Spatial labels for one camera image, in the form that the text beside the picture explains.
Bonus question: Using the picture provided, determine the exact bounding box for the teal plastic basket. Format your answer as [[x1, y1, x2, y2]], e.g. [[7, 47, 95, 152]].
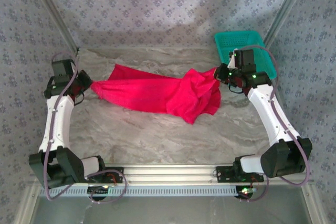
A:
[[214, 30, 278, 80]]

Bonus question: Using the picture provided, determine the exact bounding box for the aluminium frame post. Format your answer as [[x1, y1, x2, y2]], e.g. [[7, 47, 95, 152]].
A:
[[26, 0, 80, 51], [263, 0, 313, 49]]

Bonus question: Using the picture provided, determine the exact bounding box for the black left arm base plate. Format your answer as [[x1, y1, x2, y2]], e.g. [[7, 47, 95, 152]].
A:
[[86, 166, 124, 184]]

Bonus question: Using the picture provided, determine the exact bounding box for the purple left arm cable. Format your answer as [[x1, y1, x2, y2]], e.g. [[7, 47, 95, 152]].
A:
[[43, 50, 128, 205]]

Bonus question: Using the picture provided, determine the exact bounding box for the aluminium frame leg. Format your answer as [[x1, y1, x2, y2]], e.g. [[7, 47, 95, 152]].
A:
[[301, 184, 325, 224], [14, 184, 40, 224]]

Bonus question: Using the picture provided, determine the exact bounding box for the aluminium frame cross rail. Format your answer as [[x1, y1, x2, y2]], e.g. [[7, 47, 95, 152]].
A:
[[27, 163, 314, 185]]

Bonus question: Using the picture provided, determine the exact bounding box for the thin black right gripper wire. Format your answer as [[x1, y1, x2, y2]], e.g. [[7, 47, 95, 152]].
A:
[[227, 83, 245, 95]]

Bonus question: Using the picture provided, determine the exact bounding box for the black controller board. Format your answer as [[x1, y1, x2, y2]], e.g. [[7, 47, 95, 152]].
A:
[[88, 185, 110, 200], [235, 186, 257, 200]]

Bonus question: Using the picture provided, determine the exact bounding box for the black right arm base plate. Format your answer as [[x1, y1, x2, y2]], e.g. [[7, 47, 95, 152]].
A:
[[216, 165, 265, 183]]

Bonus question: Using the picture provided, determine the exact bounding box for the thin black gripper wire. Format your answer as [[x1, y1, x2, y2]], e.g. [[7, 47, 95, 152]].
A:
[[227, 83, 245, 95], [73, 90, 85, 106]]

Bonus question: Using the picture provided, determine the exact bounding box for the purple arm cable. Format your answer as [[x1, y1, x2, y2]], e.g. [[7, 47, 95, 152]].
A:
[[43, 50, 128, 205], [237, 45, 310, 203]]

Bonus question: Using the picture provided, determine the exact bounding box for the grey slotted cable duct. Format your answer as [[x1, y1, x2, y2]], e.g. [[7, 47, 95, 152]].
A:
[[39, 187, 253, 198]]

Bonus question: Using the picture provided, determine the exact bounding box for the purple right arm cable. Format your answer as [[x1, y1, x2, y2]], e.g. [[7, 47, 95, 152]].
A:
[[237, 45, 310, 203]]

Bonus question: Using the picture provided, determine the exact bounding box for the red t-shirt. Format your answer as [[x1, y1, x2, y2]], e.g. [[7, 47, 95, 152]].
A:
[[90, 63, 222, 125]]

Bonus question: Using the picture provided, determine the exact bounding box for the thin black left gripper wire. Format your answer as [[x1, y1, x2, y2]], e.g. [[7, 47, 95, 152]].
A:
[[73, 90, 85, 106]]

